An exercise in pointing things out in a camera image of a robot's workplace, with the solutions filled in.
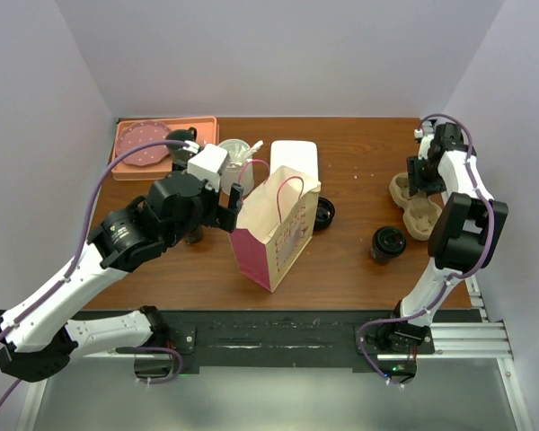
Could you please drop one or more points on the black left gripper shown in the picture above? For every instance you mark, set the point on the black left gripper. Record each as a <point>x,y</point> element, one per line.
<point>221,216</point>

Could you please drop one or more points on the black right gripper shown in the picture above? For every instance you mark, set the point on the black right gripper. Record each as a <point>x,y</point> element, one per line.
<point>416,182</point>

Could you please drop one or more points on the pink cakes paper bag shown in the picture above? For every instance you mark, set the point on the pink cakes paper bag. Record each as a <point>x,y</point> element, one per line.
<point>274,226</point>

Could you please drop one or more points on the black coffee cup stack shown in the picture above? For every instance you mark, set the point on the black coffee cup stack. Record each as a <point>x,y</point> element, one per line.
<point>194,236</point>

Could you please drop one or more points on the black coffee lid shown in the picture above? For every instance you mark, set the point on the black coffee lid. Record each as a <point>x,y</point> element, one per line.
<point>389,240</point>

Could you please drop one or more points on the dark brown coffee cup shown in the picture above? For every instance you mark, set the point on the dark brown coffee cup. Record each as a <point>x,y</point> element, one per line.
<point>382,255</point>

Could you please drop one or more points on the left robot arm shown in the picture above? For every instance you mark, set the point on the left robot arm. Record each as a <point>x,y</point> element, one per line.
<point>40,336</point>

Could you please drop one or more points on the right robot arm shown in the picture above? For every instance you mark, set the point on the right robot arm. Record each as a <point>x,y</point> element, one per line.
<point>466,233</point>

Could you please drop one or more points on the frosted white utensil cup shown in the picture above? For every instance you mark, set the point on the frosted white utensil cup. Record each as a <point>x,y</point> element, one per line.
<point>235,171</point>

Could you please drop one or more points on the cardboard cup carrier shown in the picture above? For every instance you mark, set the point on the cardboard cup carrier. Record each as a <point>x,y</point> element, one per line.
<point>420,212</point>

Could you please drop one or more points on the wrapped white utensil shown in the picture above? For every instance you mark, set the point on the wrapped white utensil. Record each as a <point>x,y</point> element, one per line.
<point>251,150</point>

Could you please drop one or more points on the salmon pink tray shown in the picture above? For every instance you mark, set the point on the salmon pink tray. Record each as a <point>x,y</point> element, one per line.
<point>208,133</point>

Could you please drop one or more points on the dark green mug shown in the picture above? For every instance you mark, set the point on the dark green mug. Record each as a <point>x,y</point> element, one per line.
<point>190,134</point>

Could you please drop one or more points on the white rectangular plate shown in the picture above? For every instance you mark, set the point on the white rectangular plate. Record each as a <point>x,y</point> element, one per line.
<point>301,156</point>

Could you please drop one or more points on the pink polka dot plate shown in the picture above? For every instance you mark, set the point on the pink polka dot plate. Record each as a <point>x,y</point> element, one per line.
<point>141,133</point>

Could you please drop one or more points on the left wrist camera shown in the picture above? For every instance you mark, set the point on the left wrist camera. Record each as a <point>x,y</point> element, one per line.
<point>209,164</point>

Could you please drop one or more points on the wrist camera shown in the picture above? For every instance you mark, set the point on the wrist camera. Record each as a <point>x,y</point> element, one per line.
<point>424,135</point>
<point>209,164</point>

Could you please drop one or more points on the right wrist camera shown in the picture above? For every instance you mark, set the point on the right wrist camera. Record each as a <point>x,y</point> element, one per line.
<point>424,135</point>

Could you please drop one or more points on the black mounting base rail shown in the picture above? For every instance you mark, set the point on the black mounting base rail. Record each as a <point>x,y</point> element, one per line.
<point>308,339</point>

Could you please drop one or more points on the aluminium frame rail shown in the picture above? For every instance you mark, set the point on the aluminium frame rail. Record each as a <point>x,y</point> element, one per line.
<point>469,383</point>

